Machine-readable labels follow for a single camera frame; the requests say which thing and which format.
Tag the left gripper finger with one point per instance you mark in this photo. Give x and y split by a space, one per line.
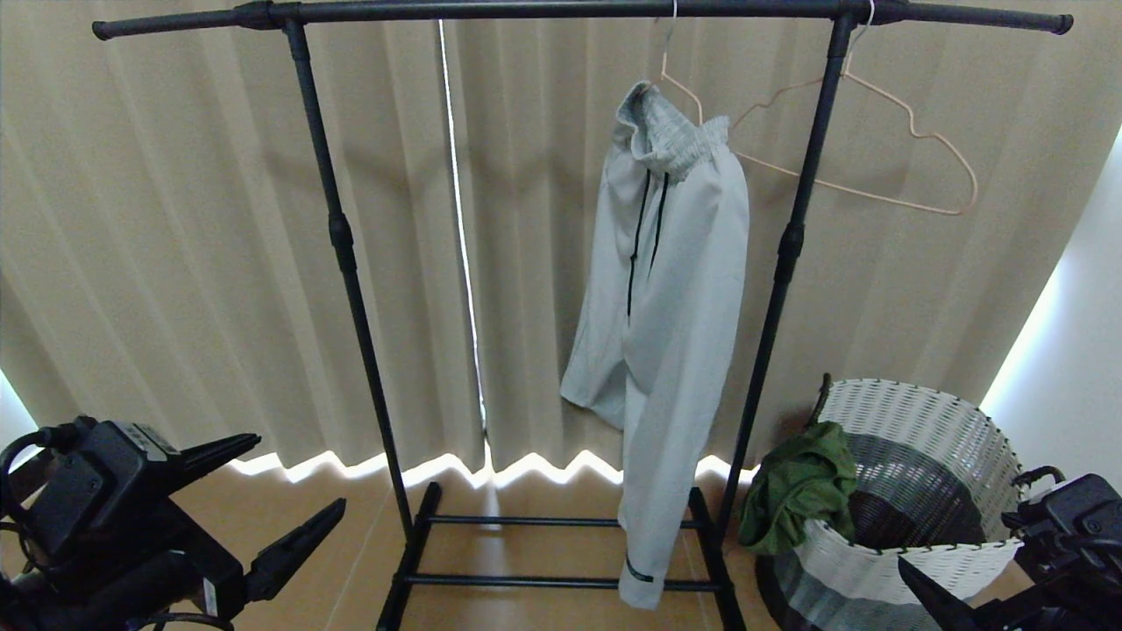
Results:
285 556
215 456

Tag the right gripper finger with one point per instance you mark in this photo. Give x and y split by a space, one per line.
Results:
942 605

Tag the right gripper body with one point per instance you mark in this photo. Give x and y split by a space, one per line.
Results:
1069 605

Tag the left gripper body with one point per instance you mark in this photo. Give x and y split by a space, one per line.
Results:
149 578

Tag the green garment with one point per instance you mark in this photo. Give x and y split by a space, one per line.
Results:
798 491

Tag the pale grey shorts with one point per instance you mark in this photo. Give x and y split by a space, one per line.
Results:
675 307

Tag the pink clothes hanger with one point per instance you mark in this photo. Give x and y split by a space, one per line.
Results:
682 86
877 194

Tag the white laundry basket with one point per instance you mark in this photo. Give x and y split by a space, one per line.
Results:
912 561

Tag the black clothes rack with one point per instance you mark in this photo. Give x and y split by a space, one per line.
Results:
526 10

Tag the beige curtain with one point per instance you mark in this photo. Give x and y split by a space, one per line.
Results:
219 219

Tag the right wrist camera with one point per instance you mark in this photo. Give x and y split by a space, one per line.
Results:
1078 508

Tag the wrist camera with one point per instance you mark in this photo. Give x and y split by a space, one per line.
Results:
1078 508
96 482

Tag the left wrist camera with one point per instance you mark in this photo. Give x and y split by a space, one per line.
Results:
96 482

